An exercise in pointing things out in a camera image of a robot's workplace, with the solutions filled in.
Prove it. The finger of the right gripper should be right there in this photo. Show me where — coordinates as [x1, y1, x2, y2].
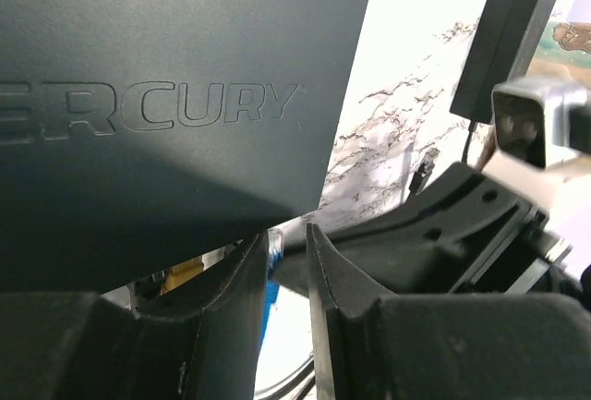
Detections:
[271, 161, 550, 299]

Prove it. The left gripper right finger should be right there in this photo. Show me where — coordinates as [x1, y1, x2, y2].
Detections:
[307, 224, 590, 399]

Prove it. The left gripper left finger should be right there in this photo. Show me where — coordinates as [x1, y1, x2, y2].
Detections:
[1, 233, 268, 399]

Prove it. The blue ethernet cable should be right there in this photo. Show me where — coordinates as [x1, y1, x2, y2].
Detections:
[258, 227, 284, 350]

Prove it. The black power adapter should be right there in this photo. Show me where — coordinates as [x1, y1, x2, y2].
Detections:
[450, 0, 556, 124]

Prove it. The black network switch box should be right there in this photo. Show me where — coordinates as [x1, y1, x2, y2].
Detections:
[1, 0, 368, 293]

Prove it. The cream ceramic mug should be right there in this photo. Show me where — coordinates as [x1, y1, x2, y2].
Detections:
[527, 20, 591, 82]

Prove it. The black ethernet cable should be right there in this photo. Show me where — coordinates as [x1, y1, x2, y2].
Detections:
[405, 148, 440, 202]

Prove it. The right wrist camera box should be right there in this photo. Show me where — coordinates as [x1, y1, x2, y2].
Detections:
[491, 76, 590, 170]

